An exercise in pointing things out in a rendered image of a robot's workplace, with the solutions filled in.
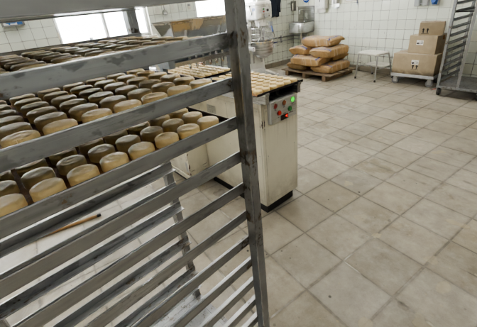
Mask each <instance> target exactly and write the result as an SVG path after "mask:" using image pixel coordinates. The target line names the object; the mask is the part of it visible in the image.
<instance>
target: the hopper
mask: <svg viewBox="0 0 477 327"><path fill-rule="evenodd" d="M152 24H153V26H154V27H155V29H156V30H157V31H158V32H159V34H160V35H161V36H162V37H166V36H171V37H172V38H174V37H181V36H187V37H188V38H191V37H198V36H208V35H215V34H219V33H225V32H226V17H225V14H221V15H211V16H200V17H194V18H184V19H178V20H172V21H161V22H155V23H152Z"/></svg>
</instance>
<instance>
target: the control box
mask: <svg viewBox="0 0 477 327"><path fill-rule="evenodd" d="M292 97H294V98H295V100H294V101H291V98H292ZM284 100H286V104H285V105H283V101H284ZM274 104H277V105H278V106H277V108H276V109H274ZM289 106H291V107H292V110H291V111H289V110H288V107H289ZM278 111H281V112H282V113H281V115H280V116H279V115H278ZM267 112H268V124H269V125H273V124H275V123H277V122H279V121H282V120H284V119H286V117H288V118H289V117H291V116H293V115H295V114H296V94H295V93H291V94H288V95H286V96H283V97H280V98H278V99H275V100H273V101H269V104H268V105H267ZM286 115H287V116H286ZM282 116H284V118H283V119H282Z"/></svg>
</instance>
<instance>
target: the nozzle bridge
mask: <svg viewBox="0 0 477 327"><path fill-rule="evenodd" d="M223 51H224V52H221V50H217V54H214V52H211V55H208V53H205V54H204V57H202V54H201V55H198V56H197V58H195V56H191V57H190V58H191V60H188V58H187V57H186V58H182V59H179V60H173V61H170V62H164V63H161V64H157V65H152V66H151V67H155V69H156V71H159V72H168V70H172V69H175V68H176V67H181V66H184V65H190V64H193V63H196V62H202V61H205V60H211V59H214V58H218V57H223V56H226V58H227V65H228V68H230V69H231V63H230V57H229V49H228V48H226V49H223Z"/></svg>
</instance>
